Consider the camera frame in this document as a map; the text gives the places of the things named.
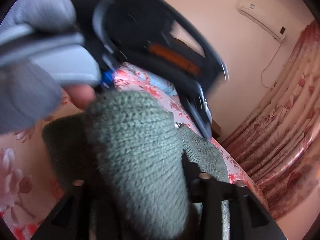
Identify green knit sweater white sleeves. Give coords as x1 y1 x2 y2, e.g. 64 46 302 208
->
42 90 228 239

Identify air conditioner power cable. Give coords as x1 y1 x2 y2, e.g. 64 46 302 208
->
260 42 283 90

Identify dark wooden nightstand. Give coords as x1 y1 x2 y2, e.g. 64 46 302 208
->
210 120 221 139

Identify pink floral curtain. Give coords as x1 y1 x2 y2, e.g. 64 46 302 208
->
222 21 319 219

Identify light blue floral folded quilt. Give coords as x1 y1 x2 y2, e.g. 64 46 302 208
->
133 66 177 96

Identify white air conditioner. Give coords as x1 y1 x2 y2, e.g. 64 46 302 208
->
238 1 286 43

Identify left hand grey glove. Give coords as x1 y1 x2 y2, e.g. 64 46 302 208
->
1 0 95 134

